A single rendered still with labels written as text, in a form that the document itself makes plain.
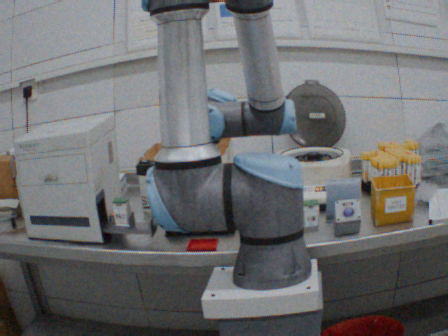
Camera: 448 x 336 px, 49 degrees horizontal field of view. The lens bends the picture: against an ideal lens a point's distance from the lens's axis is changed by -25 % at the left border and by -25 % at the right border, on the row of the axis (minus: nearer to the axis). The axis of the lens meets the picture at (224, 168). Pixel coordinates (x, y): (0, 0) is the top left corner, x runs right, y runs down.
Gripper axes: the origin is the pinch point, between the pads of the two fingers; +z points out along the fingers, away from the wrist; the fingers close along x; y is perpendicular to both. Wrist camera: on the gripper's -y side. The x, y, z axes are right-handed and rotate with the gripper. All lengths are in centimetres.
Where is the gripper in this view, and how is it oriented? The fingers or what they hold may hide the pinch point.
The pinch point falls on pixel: (154, 223)
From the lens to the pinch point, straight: 150.7
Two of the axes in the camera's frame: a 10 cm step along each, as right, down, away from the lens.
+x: 1.0, -2.3, 9.7
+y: 9.0, 4.3, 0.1
